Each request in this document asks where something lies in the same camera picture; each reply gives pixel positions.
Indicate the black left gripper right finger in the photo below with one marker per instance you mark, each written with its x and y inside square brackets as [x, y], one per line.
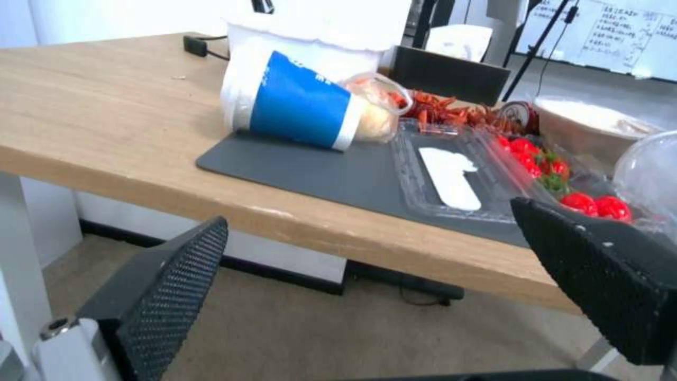
[597, 278]

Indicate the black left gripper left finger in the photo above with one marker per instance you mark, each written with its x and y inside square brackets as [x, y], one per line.
[158, 293]

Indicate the clear bag with bread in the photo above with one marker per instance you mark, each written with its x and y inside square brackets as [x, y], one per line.
[376, 109]

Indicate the white plastic bag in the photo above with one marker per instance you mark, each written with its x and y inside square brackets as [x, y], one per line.
[296, 47]

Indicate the red strawberries in clear box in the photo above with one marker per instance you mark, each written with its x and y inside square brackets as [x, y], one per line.
[560, 174]

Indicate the clear plastic dome lid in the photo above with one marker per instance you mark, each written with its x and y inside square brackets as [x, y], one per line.
[648, 170]

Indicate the brown paper bowl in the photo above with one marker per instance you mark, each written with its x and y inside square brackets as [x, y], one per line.
[592, 127]

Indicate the white table leg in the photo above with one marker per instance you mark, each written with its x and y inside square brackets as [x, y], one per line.
[18, 234]

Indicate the red soda can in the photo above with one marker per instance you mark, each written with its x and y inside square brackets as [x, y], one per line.
[521, 117]

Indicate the clear plastic clamshell tray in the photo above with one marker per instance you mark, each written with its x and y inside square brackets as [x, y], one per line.
[449, 170]

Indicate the dark grey desk mat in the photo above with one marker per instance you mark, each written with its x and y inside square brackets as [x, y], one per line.
[338, 174]

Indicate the red crayfish pile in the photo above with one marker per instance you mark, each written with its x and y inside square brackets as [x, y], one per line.
[455, 113]

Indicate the blue and white paper cup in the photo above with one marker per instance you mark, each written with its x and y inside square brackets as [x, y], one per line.
[301, 107]

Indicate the black tripod stand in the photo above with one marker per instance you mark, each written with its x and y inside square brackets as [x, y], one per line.
[539, 43]

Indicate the whiteboard with writing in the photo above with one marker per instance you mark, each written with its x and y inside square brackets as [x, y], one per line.
[597, 33]

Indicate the black box on table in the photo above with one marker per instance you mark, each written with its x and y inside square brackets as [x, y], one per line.
[449, 77]

